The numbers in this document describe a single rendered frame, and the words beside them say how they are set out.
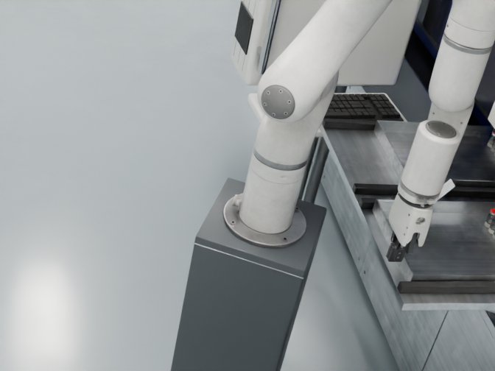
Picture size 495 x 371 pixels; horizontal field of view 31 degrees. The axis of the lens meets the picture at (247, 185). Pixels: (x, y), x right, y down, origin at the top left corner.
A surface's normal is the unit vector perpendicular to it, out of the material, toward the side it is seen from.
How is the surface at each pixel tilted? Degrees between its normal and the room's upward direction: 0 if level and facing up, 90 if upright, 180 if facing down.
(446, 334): 90
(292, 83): 66
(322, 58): 75
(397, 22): 90
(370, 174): 0
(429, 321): 90
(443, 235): 0
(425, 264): 0
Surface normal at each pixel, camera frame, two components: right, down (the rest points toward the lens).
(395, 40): 0.29, 0.60
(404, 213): -0.95, 0.03
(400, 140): 0.18, -0.80
